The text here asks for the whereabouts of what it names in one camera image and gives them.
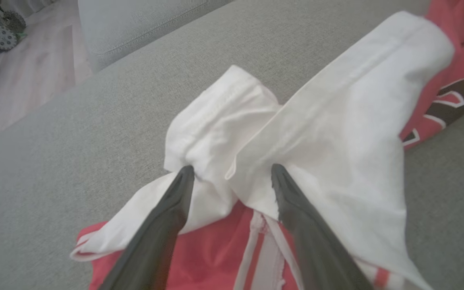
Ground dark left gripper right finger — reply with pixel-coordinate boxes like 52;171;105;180
271;164;373;290

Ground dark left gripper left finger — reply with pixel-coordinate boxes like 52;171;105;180
99;165;195;290

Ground red basketball jersey black numbers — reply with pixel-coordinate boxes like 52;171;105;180
70;0;464;290

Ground grey fabric sofa seat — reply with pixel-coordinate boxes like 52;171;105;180
0;0;464;290

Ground grey sofa backrest cushion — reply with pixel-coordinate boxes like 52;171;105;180
77;0;234;74

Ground grey dotted plush toy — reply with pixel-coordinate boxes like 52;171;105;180
0;25;18;52

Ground dark spotted plush toy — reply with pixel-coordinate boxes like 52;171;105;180
2;10;27;33

